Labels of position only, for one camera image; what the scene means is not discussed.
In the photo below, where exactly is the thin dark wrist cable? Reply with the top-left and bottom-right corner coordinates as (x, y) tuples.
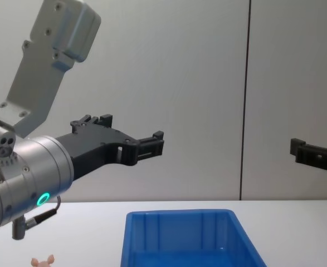
(11, 195), (62, 240)

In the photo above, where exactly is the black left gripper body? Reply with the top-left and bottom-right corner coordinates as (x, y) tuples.
(53, 126), (128, 182)

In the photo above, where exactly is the blue plastic bin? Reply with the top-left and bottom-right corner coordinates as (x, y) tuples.
(120, 209), (269, 267)

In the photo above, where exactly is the small pink toy figure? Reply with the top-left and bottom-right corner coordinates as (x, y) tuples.
(31, 246), (55, 267)

